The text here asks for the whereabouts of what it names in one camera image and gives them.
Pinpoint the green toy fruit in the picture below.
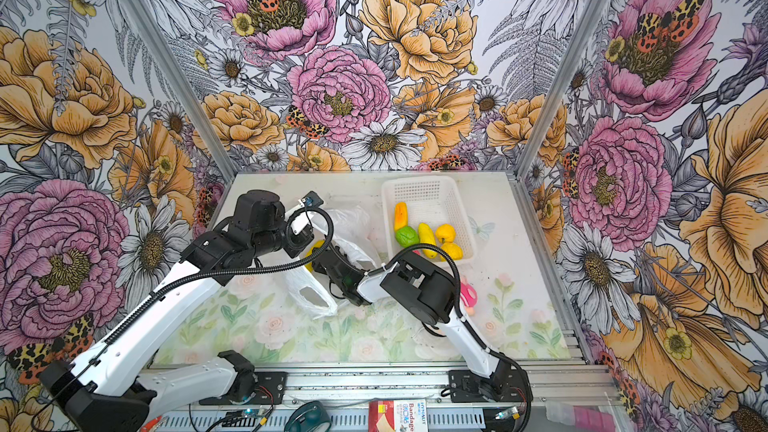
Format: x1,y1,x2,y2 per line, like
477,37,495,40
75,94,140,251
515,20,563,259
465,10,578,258
395,225,420,248

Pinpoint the pink item in clear box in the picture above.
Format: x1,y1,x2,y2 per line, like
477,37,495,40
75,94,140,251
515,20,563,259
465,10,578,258
545,402,617,432

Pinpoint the cartoon boy plush doll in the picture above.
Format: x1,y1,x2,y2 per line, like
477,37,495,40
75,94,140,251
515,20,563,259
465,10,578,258
461,277,478,316

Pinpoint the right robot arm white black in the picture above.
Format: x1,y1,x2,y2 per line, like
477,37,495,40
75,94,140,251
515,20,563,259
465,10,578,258
309,244,532,403

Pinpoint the yellow toy banana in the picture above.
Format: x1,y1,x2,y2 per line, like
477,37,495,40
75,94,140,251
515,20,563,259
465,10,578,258
417,223,437,259
305,240,325,272

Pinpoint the small yellow toy fruit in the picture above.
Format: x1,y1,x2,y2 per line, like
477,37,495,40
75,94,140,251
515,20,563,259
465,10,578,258
435,224,456,244

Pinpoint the translucent white plastic bag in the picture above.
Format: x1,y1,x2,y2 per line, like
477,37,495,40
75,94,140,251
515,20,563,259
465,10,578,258
283,205,381,319

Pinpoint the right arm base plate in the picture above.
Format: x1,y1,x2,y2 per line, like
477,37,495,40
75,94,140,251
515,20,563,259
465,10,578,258
447,370,532,403

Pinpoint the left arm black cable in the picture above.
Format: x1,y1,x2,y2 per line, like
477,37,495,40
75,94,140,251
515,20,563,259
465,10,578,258
29,206,335,432

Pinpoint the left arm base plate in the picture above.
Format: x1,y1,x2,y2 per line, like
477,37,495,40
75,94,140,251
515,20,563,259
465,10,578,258
199,371,288,406

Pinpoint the orange toy fruit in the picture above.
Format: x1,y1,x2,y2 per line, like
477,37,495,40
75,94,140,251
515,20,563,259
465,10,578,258
393,202,408,232

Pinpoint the red bandage box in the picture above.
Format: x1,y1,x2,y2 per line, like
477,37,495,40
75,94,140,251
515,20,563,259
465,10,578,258
368,399,428,432

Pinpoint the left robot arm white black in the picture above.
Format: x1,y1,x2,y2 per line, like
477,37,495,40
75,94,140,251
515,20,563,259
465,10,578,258
40,190,326,431

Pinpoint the white plastic mesh basket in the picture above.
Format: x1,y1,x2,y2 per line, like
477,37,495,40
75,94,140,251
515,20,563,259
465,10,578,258
380,174,477,267

